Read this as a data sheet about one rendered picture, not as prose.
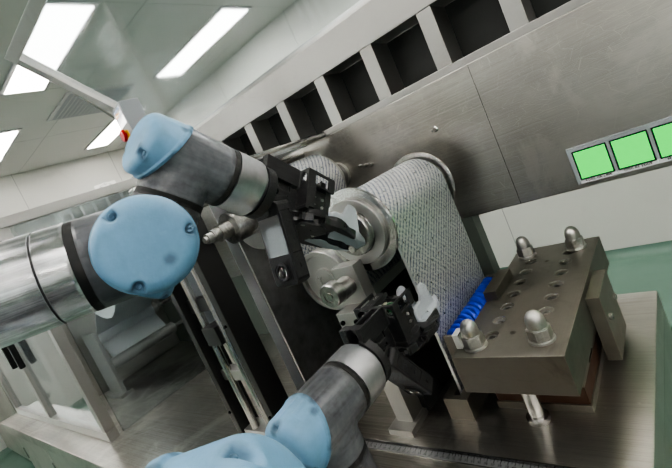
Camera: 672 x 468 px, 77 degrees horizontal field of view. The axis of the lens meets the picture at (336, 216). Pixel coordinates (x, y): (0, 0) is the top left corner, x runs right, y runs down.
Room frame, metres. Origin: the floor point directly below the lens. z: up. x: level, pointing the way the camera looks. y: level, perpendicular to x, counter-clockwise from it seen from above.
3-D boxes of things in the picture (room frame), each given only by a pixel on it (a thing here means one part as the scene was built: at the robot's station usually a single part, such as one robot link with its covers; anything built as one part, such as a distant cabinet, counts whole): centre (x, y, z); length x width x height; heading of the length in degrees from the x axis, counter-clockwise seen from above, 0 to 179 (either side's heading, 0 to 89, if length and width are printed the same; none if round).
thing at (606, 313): (0.65, -0.34, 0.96); 0.10 x 0.03 x 0.11; 139
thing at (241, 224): (0.85, 0.18, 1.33); 0.06 x 0.06 x 0.06; 49
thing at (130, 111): (1.09, 0.37, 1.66); 0.07 x 0.07 x 0.10; 40
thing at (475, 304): (0.74, -0.16, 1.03); 0.21 x 0.04 x 0.03; 139
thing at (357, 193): (0.70, -0.02, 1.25); 0.15 x 0.01 x 0.15; 49
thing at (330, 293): (0.67, 0.06, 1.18); 0.04 x 0.02 x 0.04; 49
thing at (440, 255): (0.75, -0.15, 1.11); 0.23 x 0.01 x 0.18; 139
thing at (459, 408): (0.76, -0.15, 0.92); 0.28 x 0.04 x 0.04; 139
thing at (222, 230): (0.81, 0.22, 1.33); 0.06 x 0.03 x 0.03; 139
